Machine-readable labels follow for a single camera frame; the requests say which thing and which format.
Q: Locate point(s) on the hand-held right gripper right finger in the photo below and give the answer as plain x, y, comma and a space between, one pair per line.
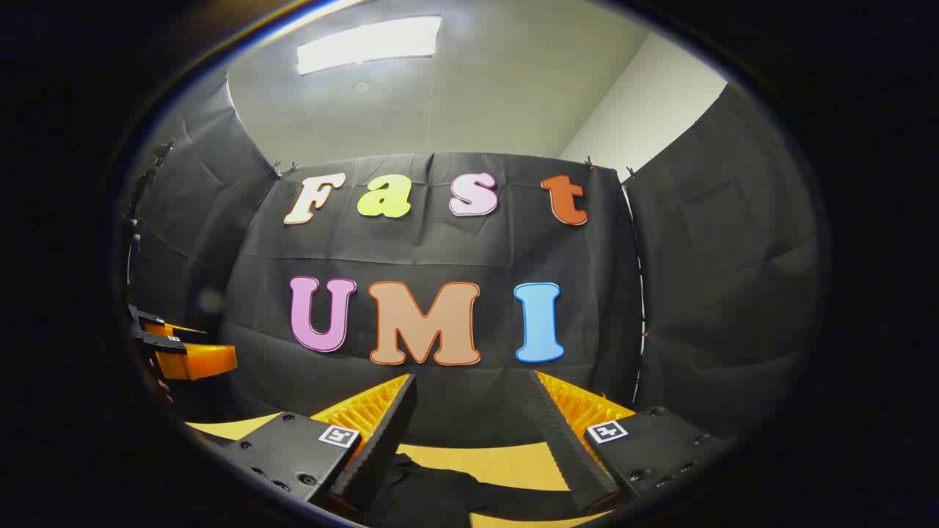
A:
565, 440

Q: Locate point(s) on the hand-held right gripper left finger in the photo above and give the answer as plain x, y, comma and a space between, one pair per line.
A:
381, 433

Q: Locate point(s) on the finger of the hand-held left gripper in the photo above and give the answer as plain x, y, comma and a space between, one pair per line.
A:
198, 361
150, 323

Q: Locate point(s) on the black button-up garment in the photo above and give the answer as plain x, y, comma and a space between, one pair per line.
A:
440, 493

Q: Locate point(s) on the black backdrop cloth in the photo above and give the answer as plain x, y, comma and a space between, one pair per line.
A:
660, 293

